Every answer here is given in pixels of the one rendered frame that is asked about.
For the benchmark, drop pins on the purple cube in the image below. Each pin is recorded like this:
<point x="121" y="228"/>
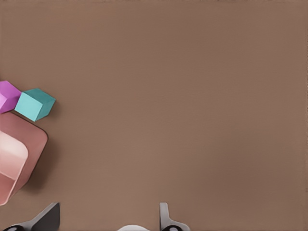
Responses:
<point x="7" y="97"/>

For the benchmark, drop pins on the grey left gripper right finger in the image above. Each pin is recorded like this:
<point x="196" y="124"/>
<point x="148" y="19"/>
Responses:
<point x="166" y="221"/>

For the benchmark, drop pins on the teal cube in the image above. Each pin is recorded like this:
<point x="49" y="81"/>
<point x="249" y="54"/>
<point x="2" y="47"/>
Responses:
<point x="32" y="106"/>

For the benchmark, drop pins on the pink rounded container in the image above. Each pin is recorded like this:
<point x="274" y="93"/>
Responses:
<point x="21" y="149"/>

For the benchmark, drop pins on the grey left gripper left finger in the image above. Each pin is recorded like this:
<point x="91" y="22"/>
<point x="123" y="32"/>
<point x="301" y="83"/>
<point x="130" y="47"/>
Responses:
<point x="47" y="220"/>

